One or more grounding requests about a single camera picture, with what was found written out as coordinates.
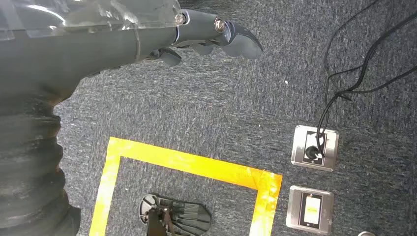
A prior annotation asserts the black ribbed robot foot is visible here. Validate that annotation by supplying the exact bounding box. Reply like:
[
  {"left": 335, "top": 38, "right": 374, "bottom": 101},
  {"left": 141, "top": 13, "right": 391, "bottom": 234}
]
[{"left": 138, "top": 194, "right": 212, "bottom": 236}]

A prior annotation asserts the thin black cable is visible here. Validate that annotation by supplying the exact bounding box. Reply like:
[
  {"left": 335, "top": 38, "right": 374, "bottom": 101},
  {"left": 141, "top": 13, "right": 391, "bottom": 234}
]
[{"left": 323, "top": 0, "right": 380, "bottom": 98}]

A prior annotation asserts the silver floor socket yellow label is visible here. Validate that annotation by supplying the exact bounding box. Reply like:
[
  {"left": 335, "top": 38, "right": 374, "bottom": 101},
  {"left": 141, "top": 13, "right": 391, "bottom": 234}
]
[{"left": 286, "top": 185, "right": 335, "bottom": 236}]

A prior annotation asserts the thick black power cable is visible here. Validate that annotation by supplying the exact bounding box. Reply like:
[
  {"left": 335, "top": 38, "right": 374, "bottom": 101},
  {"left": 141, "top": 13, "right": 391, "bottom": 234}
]
[{"left": 304, "top": 11, "right": 417, "bottom": 160}]

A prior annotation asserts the yellow floor tape outline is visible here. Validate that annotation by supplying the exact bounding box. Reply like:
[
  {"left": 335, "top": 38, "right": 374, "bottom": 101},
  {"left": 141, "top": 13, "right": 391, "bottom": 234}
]
[{"left": 89, "top": 137, "right": 283, "bottom": 236}]

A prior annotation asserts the silver floor socket with plug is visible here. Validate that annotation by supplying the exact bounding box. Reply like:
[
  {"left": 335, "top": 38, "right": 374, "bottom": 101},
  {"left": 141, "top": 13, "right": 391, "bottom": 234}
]
[{"left": 291, "top": 124, "right": 339, "bottom": 172}]

